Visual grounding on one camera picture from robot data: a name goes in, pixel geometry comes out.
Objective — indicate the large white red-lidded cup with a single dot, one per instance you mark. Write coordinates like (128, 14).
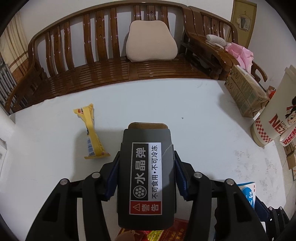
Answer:
(275, 115)

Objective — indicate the black box with white label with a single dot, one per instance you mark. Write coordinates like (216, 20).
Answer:
(148, 173)

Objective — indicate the yellow wooden door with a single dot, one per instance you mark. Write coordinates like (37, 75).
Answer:
(242, 9)

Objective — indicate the grey rolled pillow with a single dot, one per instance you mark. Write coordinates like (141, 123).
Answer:
(215, 39)

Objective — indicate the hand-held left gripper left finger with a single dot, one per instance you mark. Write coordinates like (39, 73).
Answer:
(112, 179)

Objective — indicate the blue cartoon medicine box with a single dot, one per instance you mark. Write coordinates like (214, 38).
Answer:
(248, 194)

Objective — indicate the beige striped curtain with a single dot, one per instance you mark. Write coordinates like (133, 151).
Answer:
(13, 46)

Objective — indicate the hanger with clothes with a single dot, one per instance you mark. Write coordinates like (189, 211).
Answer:
(244, 22)

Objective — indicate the pink plastic bag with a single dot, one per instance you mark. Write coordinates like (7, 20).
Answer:
(241, 54)

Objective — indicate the beige back cushion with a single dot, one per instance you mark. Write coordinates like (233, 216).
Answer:
(151, 41)

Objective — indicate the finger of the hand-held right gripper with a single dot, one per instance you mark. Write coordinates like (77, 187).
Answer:
(261, 209)

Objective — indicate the printed cardboard carton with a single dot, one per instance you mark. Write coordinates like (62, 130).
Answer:
(245, 92)

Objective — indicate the brown wooden armchair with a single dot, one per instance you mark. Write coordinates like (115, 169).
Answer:
(215, 53)

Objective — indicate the brown wooden sofa bench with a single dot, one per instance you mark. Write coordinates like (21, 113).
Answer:
(92, 71)

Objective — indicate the long white box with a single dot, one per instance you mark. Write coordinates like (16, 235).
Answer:
(2, 149)

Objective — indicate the red plastic bag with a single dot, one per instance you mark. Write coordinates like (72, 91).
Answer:
(272, 92)

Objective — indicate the grey radiator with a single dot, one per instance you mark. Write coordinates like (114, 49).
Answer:
(7, 88)

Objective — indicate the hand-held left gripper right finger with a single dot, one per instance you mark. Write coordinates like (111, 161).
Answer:
(182, 180)

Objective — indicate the yellow snack wrapper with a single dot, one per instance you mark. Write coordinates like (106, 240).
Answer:
(91, 132)

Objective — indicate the flat red box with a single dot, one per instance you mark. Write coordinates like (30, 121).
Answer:
(161, 233)

